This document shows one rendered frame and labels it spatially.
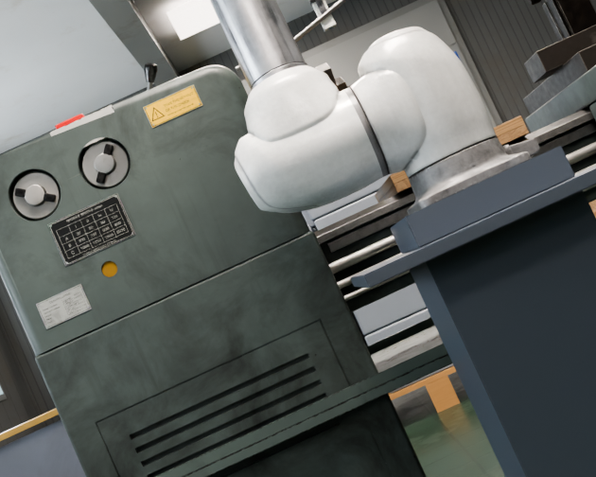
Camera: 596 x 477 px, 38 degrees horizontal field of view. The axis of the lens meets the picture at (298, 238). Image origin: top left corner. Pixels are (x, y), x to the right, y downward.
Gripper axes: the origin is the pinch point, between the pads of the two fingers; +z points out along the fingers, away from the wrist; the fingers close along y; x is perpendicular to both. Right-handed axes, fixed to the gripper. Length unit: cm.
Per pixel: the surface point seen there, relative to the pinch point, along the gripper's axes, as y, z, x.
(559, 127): -21, 48, -31
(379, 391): -34, 80, 27
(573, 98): -16, 44, -38
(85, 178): -28, 18, 62
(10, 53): 388, -180, 146
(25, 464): 201, 74, 181
